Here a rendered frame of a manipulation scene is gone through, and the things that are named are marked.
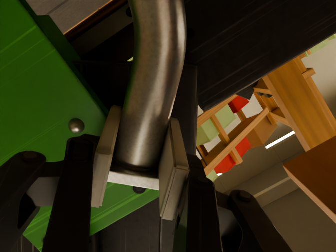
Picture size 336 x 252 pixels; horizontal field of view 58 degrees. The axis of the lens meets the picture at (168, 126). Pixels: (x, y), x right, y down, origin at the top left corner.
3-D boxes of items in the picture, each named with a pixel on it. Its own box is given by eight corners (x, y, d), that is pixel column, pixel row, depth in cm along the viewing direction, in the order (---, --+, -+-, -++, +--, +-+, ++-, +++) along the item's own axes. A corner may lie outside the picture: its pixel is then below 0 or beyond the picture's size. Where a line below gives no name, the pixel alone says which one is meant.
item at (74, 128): (91, 124, 22) (87, 130, 21) (77, 132, 22) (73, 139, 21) (80, 111, 21) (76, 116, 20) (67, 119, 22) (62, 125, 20)
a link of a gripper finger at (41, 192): (81, 217, 12) (4, 205, 12) (98, 160, 17) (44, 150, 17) (86, 186, 12) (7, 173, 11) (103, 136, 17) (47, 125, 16)
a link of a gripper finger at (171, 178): (174, 166, 14) (190, 169, 14) (168, 116, 20) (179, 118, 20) (159, 220, 15) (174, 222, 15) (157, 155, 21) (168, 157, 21)
